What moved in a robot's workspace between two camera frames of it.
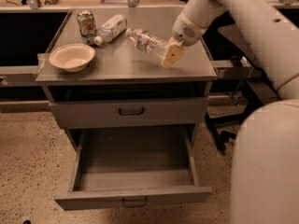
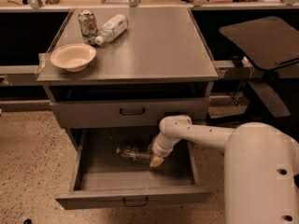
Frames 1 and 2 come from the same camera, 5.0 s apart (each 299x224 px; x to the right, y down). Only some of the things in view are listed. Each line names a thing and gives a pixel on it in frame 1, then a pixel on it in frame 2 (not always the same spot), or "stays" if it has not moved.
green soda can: (87, 26) stays
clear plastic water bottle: (148, 43) to (134, 153)
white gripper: (186, 32) to (161, 152)
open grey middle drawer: (132, 165) stays
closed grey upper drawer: (132, 112) stays
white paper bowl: (73, 58) stays
